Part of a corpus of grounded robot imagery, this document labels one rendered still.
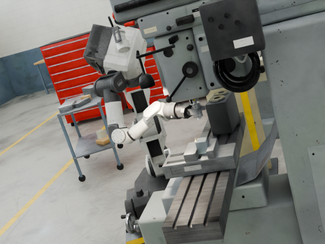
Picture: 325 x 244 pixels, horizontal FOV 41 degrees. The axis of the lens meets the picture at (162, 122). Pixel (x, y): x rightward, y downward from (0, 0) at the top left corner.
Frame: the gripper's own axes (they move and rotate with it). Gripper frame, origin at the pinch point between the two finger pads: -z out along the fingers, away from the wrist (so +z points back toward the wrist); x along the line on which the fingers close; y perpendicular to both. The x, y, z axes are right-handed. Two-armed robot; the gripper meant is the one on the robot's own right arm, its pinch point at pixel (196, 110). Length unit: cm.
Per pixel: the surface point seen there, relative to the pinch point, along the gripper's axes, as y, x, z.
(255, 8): -44, -17, -51
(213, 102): 8.5, 32.9, 14.1
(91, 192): 125, 88, 242
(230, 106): 14.5, 41.7, 9.1
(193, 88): -13.3, -7.4, -7.7
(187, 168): 23.6, -16.0, 1.6
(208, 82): -15.3, -6.0, -15.3
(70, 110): 43, 120, 273
